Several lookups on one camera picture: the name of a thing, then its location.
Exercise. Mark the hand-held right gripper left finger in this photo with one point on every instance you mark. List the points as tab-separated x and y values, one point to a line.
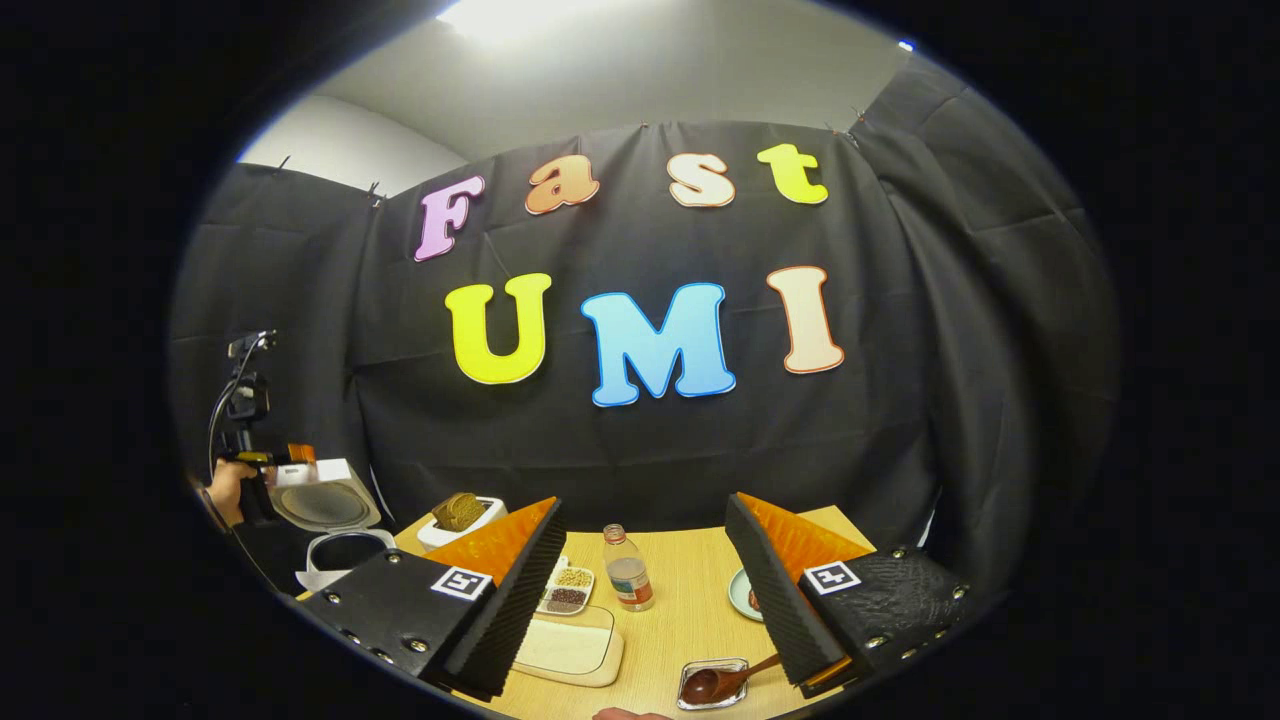
510	610

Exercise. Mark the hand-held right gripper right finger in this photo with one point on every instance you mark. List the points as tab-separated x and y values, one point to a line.
775	610

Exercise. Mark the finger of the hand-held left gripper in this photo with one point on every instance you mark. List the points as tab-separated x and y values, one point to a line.
302	453

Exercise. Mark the white rice cooker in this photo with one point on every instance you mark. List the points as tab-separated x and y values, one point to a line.
325	505

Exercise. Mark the clear box of rice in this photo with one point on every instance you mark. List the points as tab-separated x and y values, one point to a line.
565	645

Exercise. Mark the clear square chopstick holder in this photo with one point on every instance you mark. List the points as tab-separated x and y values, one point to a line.
735	667

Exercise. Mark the brown wooden spoon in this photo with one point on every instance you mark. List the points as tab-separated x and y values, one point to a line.
710	685

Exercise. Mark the small pale plate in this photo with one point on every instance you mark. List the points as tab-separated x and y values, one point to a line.
742	595

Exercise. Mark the white divided dish of beans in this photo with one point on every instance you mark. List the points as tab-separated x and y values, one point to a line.
567	590

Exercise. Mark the white toaster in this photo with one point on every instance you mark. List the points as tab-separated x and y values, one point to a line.
460	520

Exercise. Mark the small clear plastic bottle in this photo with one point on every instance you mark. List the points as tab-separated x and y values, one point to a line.
630	575

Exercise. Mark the black backdrop cloth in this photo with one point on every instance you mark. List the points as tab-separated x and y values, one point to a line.
600	450

